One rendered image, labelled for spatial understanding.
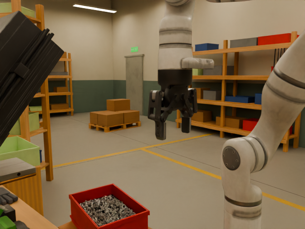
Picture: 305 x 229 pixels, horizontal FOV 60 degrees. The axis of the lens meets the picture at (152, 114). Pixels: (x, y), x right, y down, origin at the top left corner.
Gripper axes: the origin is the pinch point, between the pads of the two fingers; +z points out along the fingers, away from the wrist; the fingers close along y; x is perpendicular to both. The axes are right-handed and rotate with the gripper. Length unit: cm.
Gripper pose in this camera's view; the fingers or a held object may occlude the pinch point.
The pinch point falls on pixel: (174, 133)
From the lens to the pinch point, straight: 59.8
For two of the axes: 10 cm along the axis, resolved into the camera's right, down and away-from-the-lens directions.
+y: -6.7, 1.1, -7.3
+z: 0.0, 9.9, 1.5
